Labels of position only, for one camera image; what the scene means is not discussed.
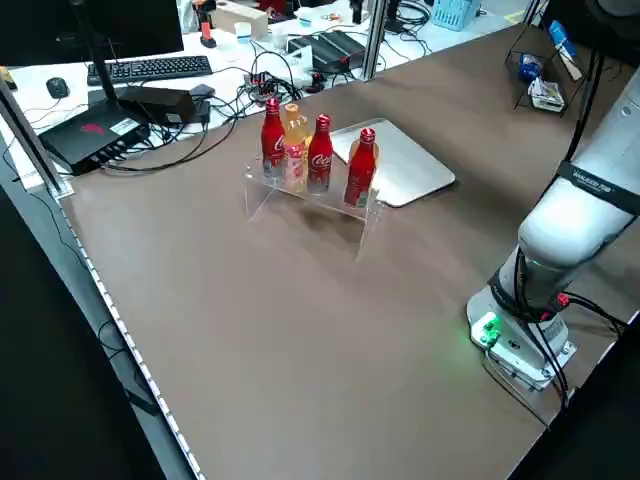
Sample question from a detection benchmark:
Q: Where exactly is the red cola bottle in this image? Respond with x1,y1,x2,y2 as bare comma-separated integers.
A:
260,97,287,179
305,113,335,195
343,127,384,209

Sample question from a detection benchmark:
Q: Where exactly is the white rectangular tray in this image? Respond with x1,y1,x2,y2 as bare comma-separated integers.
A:
327,117,457,209

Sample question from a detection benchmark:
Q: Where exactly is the clear acrylic bottle shelf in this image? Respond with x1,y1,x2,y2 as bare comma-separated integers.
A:
243,149,385,264

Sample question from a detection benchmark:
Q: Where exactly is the orange tea bottle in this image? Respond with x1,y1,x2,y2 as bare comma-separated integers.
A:
283,103,310,195

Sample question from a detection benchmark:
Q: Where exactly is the usb hub with red lights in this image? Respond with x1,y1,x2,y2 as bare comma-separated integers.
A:
243,69,279,101

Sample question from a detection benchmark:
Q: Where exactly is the black ribbed electronics box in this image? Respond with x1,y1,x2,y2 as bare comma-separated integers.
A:
288,29,370,72

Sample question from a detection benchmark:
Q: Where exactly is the white desk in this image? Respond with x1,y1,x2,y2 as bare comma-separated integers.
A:
0,0,551,194

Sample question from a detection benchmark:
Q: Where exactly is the black keyboard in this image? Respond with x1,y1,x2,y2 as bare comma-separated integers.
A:
86,54,214,87

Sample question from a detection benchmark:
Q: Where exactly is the light wooden box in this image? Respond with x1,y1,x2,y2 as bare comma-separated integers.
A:
213,2,270,42

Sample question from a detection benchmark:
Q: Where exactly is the orange black hand tool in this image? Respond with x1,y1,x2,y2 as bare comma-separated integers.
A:
197,0,220,50

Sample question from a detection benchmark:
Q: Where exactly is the black device box red logo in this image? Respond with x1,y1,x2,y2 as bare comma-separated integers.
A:
38,97,153,177

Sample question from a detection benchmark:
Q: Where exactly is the light blue plastic basket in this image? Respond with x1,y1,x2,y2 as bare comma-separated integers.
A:
430,0,477,30

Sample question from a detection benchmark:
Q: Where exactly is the black monitor stand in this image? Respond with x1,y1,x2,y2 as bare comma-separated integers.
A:
74,0,124,114

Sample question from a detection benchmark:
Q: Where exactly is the black computer monitor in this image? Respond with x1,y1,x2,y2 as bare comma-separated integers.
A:
0,0,185,67

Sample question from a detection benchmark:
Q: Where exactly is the black desk cable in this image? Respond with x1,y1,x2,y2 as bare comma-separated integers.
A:
102,119,239,174

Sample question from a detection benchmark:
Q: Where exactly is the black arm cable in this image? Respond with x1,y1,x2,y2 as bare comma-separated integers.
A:
482,249,629,426

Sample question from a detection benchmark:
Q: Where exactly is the aluminium frame post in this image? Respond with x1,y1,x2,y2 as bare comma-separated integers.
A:
363,0,390,81

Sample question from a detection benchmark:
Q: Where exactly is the black wire basket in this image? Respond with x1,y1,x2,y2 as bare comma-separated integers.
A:
503,0,604,119

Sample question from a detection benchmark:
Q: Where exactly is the aluminium frame profile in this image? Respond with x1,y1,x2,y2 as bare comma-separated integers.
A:
0,77,76,200

